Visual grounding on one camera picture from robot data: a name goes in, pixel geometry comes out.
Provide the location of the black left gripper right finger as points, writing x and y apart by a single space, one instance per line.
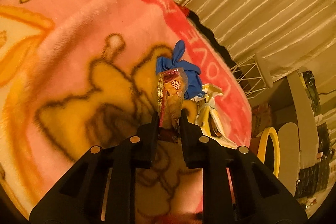
191 147

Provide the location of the white wire side stool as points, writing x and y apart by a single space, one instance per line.
253 75

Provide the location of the yellow rimmed black trash bin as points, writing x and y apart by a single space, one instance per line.
268 150

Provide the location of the cream striped satin curtain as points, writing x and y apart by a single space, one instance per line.
287 34

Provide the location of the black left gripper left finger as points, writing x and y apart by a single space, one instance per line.
145 149

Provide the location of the yellow white snack bag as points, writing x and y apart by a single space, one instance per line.
208 118

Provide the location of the pink cartoon fleece blanket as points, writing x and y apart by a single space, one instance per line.
78 73

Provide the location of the white dressing table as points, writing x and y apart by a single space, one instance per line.
307 127

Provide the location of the white chair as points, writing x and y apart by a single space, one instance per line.
289 156

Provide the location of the orange noodle snack packet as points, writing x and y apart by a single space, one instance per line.
171 88

